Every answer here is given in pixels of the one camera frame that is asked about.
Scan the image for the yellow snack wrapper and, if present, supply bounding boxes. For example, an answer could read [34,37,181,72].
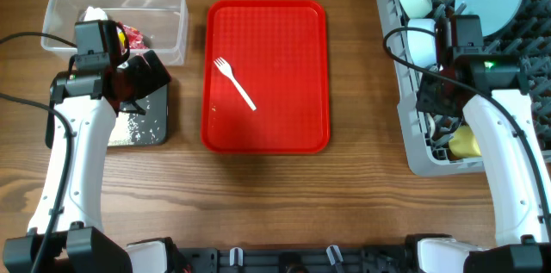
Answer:
[118,32,126,47]

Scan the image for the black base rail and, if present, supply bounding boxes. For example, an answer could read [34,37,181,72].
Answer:
[179,245,419,273]

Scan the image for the white tissue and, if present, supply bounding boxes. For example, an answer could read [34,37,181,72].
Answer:
[83,6,108,22]

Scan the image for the red snack wrapper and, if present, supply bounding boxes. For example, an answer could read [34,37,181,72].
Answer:
[123,25,149,49]

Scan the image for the grey dishwasher rack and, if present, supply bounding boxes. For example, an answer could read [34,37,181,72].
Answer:
[376,0,550,177]

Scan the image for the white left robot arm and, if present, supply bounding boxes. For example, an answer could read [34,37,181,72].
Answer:
[3,20,192,272]

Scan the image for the white plastic spoon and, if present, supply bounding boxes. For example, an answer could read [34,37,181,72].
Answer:
[425,114,436,138]

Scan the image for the white rice grains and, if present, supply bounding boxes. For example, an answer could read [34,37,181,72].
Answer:
[108,101,160,146]

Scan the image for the yellow plastic cup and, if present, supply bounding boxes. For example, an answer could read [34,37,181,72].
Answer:
[449,125,481,158]

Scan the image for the black food waste bin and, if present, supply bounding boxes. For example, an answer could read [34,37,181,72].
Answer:
[51,86,168,152]

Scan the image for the clear plastic waste bin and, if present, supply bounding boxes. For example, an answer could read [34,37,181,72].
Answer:
[42,0,189,65]

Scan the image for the white plastic fork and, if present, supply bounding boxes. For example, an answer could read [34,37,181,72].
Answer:
[214,57,257,111]

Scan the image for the red plastic tray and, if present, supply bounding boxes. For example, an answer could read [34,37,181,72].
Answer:
[201,0,330,154]

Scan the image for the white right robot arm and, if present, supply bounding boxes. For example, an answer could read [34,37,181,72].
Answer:
[403,16,550,272]

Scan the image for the light blue bowl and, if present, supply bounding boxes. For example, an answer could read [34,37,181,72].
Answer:
[406,19,436,68]

